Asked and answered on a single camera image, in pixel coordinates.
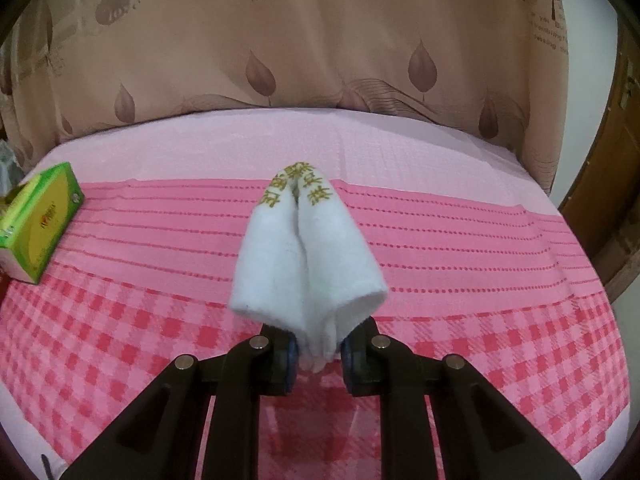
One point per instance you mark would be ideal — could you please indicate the beige leaf print curtain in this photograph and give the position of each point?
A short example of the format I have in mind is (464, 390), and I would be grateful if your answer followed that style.
(300, 60)

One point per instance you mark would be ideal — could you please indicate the grey plastic bag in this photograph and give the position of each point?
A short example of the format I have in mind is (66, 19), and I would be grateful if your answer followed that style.
(6, 165)

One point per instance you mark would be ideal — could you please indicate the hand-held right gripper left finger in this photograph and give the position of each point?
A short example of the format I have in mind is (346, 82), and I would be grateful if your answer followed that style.
(289, 360)

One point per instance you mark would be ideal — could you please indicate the brown wooden door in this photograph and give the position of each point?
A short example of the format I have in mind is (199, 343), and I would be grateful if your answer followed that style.
(615, 185)

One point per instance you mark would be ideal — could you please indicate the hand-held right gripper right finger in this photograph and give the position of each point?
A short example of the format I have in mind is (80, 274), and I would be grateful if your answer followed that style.
(350, 360)

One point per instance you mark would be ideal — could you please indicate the green tissue box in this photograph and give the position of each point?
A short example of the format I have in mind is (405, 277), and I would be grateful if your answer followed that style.
(40, 225)

